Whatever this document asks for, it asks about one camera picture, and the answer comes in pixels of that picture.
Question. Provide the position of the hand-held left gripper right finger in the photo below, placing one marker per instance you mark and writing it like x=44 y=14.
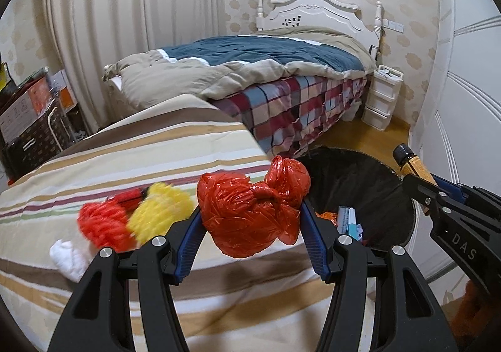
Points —
x=313 y=242

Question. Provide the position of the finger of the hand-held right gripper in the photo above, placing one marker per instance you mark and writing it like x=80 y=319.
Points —
x=452 y=189
x=422 y=192

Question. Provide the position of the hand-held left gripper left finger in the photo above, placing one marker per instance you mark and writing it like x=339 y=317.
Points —
x=188 y=242

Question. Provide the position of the amber bottle with black cap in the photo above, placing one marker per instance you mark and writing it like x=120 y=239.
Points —
x=415 y=166

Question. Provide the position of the orange wrapper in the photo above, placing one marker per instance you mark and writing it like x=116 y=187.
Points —
x=327 y=218

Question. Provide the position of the pale blue white wrapper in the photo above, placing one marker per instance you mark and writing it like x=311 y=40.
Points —
x=348 y=221

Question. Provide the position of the red plastic bag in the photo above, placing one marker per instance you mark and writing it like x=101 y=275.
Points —
x=250 y=215

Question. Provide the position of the bin with black bag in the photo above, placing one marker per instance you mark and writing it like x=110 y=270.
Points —
x=352 y=184

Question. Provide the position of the yellow foam net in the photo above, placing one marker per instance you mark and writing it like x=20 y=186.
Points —
x=156 y=211

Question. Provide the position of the red foam net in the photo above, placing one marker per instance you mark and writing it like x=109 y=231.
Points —
x=103 y=223

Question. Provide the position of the white panelled door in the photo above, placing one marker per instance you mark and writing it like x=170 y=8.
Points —
x=465 y=101

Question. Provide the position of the striped tablecloth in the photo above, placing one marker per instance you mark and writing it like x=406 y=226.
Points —
x=156 y=148

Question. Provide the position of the white plastic drawer unit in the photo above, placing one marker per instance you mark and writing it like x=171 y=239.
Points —
x=381 y=101

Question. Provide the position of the small white wastebasket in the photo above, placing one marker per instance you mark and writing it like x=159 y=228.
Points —
x=353 y=111

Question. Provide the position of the checkered bed sheet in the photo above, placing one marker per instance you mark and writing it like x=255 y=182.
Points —
x=293 y=109

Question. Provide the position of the brown patterned bag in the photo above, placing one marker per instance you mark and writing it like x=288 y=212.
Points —
x=39 y=140

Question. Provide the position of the blue and beige duvet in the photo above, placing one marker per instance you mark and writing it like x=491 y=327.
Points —
x=254 y=54

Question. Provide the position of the white and orange box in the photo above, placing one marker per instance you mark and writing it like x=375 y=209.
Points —
x=62 y=88

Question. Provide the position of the cardboard box with orange print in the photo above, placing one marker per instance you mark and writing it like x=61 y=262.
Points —
x=27 y=103

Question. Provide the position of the white bed headboard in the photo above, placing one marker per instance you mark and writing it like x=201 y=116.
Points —
x=313 y=9

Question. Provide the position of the beige curtain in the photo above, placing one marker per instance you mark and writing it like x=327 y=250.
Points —
x=129 y=23

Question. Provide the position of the white wall switch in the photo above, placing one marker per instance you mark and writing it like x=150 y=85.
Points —
x=393 y=25

